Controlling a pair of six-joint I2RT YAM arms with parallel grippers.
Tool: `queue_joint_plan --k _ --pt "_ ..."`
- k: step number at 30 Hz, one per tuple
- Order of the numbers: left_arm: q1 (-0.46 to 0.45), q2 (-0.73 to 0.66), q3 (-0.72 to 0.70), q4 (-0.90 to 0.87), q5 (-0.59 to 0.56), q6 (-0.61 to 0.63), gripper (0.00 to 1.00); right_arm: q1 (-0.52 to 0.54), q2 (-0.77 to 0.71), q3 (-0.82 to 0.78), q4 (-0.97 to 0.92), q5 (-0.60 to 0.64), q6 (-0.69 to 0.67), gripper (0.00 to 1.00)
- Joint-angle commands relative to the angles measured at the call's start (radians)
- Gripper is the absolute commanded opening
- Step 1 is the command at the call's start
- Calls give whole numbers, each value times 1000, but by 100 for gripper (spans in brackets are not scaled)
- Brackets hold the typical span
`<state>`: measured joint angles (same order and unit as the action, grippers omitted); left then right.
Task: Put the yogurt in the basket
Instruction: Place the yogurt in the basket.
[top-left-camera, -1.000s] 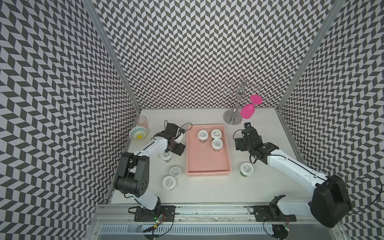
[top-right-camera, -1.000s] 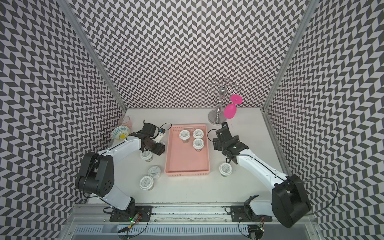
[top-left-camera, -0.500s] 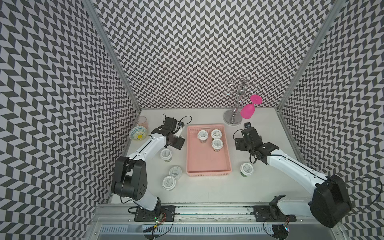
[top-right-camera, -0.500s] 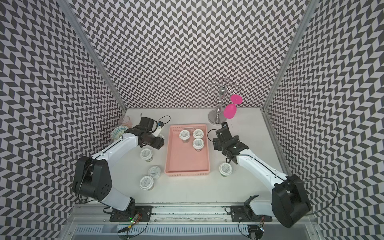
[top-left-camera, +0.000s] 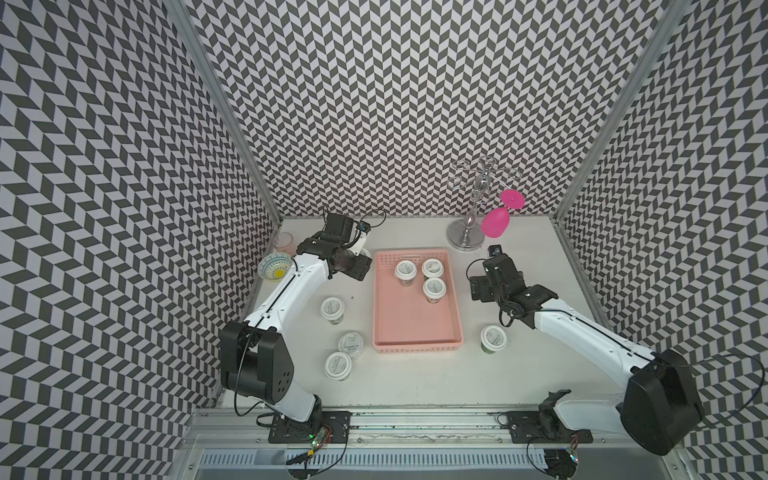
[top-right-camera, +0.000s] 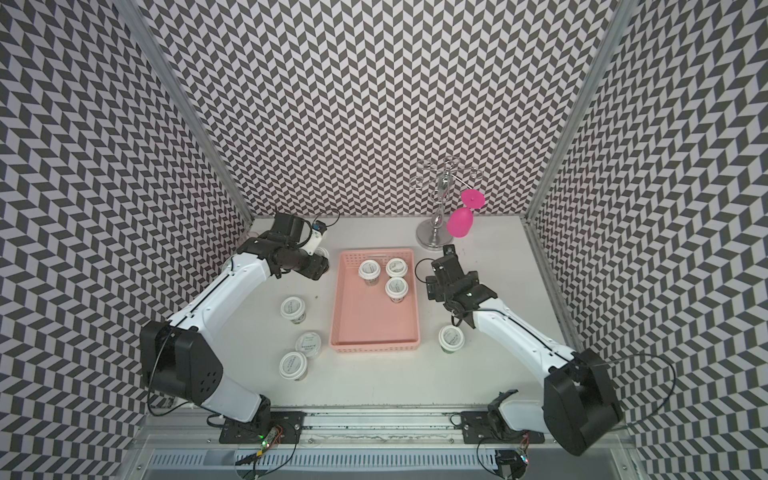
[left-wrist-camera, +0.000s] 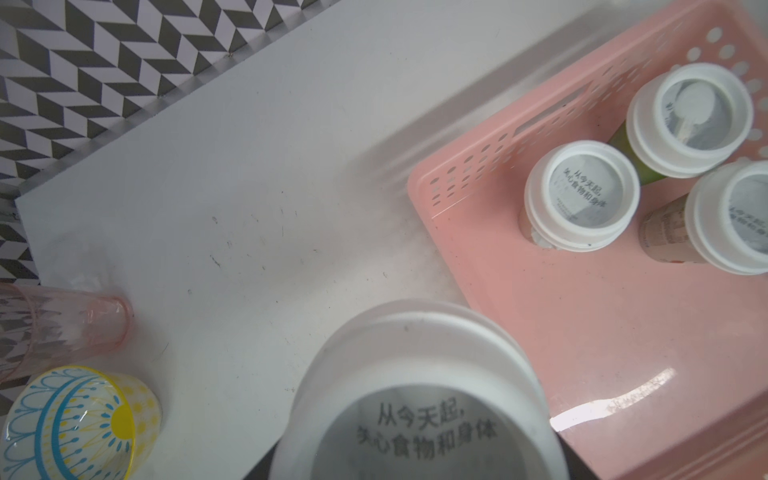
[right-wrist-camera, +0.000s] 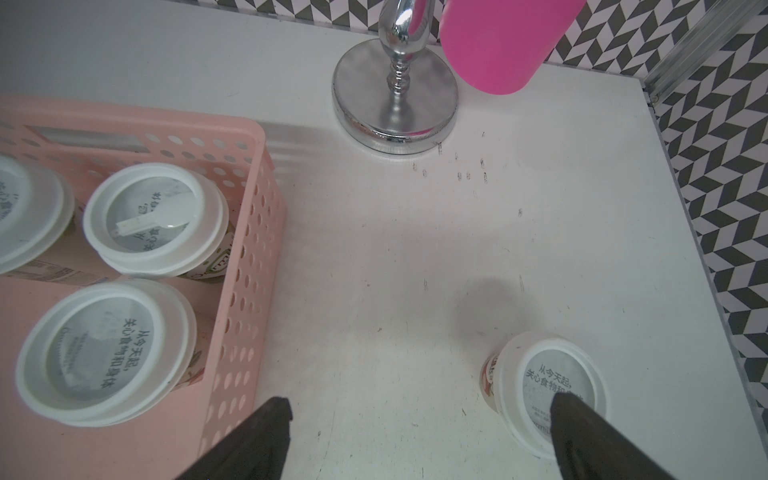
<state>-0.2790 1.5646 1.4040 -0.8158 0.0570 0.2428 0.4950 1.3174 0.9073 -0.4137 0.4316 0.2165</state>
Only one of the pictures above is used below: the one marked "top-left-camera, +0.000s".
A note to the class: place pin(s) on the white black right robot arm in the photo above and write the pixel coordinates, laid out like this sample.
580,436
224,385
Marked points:
658,404

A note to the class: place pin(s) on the aluminium front rail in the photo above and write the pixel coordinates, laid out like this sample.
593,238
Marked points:
413,443

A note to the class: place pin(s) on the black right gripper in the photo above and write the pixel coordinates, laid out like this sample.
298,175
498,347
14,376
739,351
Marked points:
483,282

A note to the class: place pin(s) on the green yogurt cup white lid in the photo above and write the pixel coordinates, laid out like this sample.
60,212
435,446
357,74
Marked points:
432,268

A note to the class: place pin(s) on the magenta plastic wine glass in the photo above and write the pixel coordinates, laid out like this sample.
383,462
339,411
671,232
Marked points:
496,221

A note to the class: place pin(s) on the green yogurt cup front-right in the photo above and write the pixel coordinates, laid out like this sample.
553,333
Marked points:
493,339

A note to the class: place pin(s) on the pink perforated plastic basket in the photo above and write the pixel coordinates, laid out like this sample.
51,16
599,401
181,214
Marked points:
404,320

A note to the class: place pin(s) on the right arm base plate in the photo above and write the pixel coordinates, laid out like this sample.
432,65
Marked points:
528,427

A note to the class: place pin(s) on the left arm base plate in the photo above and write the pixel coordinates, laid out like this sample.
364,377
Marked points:
286,431

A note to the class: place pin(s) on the chrome cup holder stand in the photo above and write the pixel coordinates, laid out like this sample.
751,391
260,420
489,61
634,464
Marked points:
466,234

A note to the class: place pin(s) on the aluminium corner post right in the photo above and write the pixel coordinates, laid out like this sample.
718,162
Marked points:
660,38

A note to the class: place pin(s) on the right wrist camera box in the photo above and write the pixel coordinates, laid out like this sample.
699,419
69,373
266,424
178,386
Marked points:
494,250

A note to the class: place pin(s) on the tipped clear lid yogurt cup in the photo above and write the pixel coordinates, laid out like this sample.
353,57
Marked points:
352,344

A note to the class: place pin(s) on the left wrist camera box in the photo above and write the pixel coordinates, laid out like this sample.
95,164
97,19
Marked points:
363,229

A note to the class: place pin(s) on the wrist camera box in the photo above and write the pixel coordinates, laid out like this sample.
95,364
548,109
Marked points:
494,250
363,229

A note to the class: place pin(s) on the white lid yogurt cup right-near-basket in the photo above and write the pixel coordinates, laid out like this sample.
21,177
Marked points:
434,289

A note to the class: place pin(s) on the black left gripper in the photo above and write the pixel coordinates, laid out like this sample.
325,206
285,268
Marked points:
360,268

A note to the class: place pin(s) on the aluminium corner post left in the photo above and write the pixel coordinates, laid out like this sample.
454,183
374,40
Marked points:
179,15

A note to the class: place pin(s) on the blue yellow patterned bowl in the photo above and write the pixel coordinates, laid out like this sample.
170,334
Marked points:
275,266

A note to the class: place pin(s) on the pink transparent plastic cup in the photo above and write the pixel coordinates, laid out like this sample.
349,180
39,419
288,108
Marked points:
285,242

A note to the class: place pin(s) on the aluminium corner post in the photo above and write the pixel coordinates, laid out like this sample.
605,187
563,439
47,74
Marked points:
179,15
660,38

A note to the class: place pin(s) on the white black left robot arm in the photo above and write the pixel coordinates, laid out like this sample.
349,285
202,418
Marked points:
255,359

